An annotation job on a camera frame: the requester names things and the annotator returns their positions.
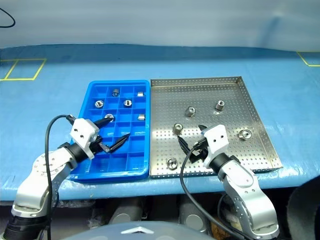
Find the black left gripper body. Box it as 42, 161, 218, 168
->
89, 136, 111, 154

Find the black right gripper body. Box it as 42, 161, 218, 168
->
189, 140, 209, 162

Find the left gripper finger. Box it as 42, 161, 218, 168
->
92, 117, 113, 129
107, 133, 131, 153

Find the blue compartment tray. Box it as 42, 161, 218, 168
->
67, 79, 151, 183

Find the perforated metal tray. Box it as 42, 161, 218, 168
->
149, 76, 284, 180

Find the grey cylindrical part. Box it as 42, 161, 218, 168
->
107, 197, 146, 226
178, 196, 210, 235

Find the grey rounded robot body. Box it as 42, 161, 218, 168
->
61, 220, 211, 240

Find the dark rounded shape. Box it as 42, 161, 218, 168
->
286, 180, 320, 240

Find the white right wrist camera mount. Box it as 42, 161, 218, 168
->
202, 124, 230, 169

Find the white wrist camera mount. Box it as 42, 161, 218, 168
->
202, 124, 230, 169
69, 118, 100, 160

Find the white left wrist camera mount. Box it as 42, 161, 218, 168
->
69, 118, 100, 160

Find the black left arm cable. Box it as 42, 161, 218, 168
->
44, 114, 77, 240

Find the thin black background cable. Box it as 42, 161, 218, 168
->
0, 8, 16, 28

